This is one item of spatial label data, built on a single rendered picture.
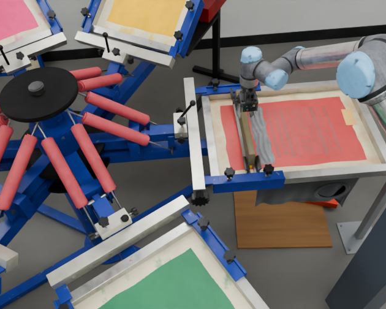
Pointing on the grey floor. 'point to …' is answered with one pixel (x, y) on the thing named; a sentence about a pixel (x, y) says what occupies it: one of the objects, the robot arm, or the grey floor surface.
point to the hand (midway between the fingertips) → (245, 114)
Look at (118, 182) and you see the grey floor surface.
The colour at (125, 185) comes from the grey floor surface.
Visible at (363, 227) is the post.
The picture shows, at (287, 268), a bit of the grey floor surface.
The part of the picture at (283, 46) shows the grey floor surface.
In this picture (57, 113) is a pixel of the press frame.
